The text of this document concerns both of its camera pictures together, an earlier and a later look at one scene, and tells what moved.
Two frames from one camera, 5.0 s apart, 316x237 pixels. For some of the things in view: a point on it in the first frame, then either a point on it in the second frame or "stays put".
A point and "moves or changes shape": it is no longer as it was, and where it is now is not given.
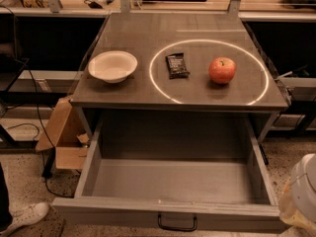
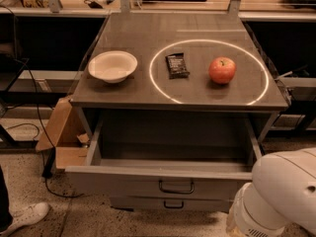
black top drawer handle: x=179 y=228 → x=191 y=192
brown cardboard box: x=65 y=135 stays put
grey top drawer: x=173 y=174 moves or changes shape
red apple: x=222 y=69 stays put
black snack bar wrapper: x=176 y=64 stays put
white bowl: x=113 y=66 stays put
